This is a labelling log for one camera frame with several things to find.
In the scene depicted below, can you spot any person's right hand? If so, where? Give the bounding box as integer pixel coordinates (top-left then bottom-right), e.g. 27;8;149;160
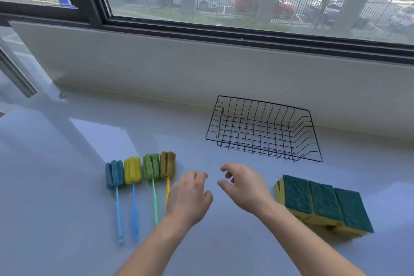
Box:
217;163;276;217

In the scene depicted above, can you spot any person's left hand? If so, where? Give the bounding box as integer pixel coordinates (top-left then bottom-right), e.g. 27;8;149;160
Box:
164;170;214;229

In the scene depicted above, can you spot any person's right forearm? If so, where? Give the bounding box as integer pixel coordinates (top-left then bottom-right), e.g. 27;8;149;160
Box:
256;199;369;276

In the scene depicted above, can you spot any person's left forearm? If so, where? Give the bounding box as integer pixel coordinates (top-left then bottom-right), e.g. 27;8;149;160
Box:
114;216;192;276

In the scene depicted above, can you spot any green sponge brush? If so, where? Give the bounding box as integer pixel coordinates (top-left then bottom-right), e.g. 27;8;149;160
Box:
143;154;161;227

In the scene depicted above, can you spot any yellow green scrub sponge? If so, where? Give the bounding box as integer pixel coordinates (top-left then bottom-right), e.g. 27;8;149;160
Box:
334;187;375;238
308;181;345;227
274;174;315;222

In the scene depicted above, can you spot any large red car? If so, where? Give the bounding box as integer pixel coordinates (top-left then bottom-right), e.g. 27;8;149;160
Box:
234;0;295;19

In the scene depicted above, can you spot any dark car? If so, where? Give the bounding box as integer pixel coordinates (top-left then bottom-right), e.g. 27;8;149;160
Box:
302;0;343;25

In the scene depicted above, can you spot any brown sponge brush yellow handle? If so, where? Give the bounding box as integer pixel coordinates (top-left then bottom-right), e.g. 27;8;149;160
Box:
160;151;177;211

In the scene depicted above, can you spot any black wire basket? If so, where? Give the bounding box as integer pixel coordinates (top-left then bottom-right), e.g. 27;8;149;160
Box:
205;95;323;163

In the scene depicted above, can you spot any yellow sponge brush blue handle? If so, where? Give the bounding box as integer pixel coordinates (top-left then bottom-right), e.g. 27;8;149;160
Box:
124;157;143;243

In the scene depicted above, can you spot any dark window frame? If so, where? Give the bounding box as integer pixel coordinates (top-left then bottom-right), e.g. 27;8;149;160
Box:
0;0;414;65

